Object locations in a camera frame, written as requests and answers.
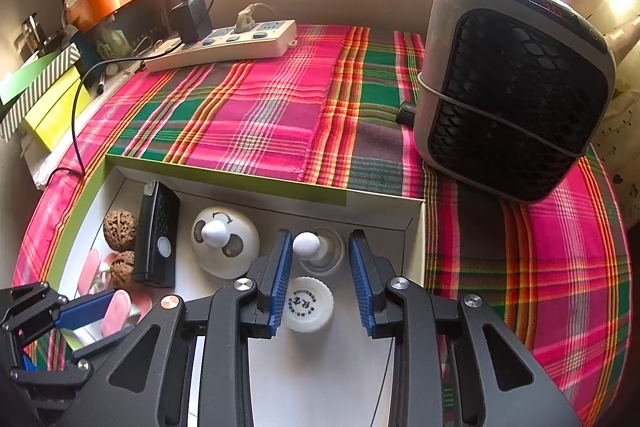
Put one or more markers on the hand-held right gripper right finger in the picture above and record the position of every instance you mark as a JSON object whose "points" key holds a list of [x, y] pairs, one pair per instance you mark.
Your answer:
{"points": [[361, 287]]}

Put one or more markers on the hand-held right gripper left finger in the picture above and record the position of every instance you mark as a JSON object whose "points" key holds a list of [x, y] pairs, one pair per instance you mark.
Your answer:
{"points": [[279, 287]]}

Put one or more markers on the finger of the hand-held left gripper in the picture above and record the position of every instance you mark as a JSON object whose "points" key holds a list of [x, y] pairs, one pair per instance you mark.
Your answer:
{"points": [[50, 374], [82, 309]]}

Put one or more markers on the white knob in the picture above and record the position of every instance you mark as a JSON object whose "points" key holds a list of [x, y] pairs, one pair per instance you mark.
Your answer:
{"points": [[305, 243]]}

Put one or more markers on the brown walnut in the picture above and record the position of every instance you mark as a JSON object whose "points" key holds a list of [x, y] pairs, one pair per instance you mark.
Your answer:
{"points": [[124, 271], [120, 229]]}

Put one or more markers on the white dome-shaped gadget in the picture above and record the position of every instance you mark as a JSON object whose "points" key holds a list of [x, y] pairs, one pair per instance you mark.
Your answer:
{"points": [[225, 252]]}

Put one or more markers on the green and white cardboard box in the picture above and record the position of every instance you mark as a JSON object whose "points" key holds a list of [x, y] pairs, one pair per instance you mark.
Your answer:
{"points": [[310, 377]]}

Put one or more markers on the black rectangular remote device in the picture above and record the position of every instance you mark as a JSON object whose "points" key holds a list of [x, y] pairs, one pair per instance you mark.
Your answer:
{"points": [[157, 232]]}

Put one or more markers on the white round jar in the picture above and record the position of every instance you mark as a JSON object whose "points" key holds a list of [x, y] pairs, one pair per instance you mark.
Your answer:
{"points": [[310, 307]]}

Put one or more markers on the pale pink plastic piece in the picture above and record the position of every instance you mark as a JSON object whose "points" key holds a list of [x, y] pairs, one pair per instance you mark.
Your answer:
{"points": [[90, 272]]}

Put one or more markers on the white paper stack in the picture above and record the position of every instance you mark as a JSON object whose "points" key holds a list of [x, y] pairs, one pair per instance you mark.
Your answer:
{"points": [[45, 169]]}

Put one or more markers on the pink green plaid tablecloth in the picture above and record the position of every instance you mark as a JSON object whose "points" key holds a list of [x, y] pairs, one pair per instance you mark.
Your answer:
{"points": [[250, 117]]}

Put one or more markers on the stack of gift boxes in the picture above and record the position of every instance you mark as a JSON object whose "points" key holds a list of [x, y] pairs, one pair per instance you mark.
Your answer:
{"points": [[40, 89]]}

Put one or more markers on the beige power strip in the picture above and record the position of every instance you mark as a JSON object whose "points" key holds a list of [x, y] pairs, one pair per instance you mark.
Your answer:
{"points": [[225, 49]]}

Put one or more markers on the grey portable heater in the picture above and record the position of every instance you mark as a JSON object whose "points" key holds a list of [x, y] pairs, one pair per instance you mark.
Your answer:
{"points": [[515, 92]]}

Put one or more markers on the white plug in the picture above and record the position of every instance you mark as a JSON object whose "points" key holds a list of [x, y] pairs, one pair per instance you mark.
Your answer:
{"points": [[247, 19]]}

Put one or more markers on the black power adapter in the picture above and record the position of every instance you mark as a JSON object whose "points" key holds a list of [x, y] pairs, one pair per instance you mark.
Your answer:
{"points": [[192, 19]]}

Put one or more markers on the cream heart-print curtain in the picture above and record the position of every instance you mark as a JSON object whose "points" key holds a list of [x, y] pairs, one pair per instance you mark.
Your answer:
{"points": [[620, 7]]}

